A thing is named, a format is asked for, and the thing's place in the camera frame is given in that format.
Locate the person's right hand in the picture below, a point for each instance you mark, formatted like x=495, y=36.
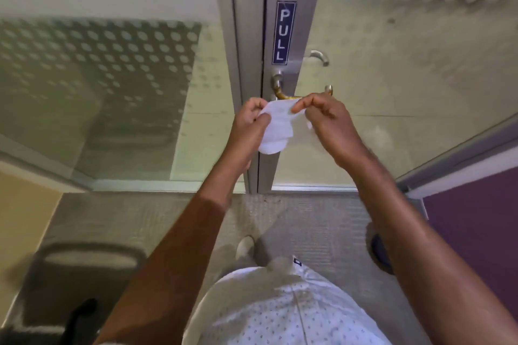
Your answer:
x=334, y=126

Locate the person's left hand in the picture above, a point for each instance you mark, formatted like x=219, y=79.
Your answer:
x=245, y=126

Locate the person's right thumb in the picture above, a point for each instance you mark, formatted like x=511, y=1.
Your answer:
x=319, y=111

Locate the person's left thumb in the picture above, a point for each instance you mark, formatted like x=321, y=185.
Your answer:
x=261, y=114

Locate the white wipe cloth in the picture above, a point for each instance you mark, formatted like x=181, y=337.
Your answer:
x=279, y=124

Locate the person's left forearm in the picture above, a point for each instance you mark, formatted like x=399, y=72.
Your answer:
x=174, y=251

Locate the person's right forearm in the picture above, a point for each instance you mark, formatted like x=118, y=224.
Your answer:
x=421, y=251

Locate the blue door sign sticker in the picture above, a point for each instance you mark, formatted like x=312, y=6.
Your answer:
x=283, y=32

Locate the white shoe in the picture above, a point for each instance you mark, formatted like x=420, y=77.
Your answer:
x=245, y=247

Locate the beige trousers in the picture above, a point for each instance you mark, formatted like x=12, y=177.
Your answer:
x=259, y=266

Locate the dark round floor object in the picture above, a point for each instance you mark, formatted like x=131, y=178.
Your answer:
x=379, y=251

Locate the frosted glass side panel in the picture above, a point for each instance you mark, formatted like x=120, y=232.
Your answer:
x=101, y=86

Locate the white dotted shirt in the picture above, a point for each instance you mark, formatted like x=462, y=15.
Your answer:
x=283, y=308

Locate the glass door with metal frame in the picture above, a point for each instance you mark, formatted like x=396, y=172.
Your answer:
x=364, y=74

